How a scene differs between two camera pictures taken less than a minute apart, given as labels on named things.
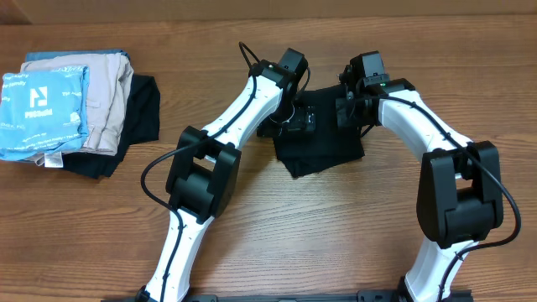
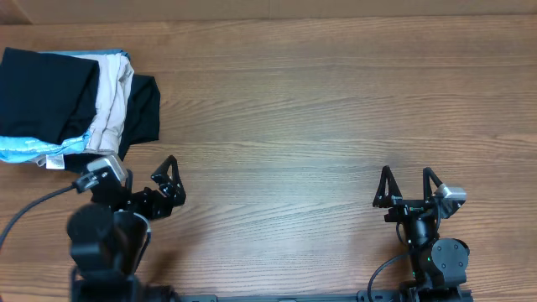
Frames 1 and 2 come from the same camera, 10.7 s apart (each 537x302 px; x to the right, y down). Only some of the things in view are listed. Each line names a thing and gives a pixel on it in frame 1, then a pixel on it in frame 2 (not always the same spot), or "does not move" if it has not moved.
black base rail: [342, 296] does not move
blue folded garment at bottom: [49, 55] does not move
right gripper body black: [346, 111] to [411, 205]
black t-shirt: [304, 152] to [50, 96]
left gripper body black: [292, 118] to [146, 204]
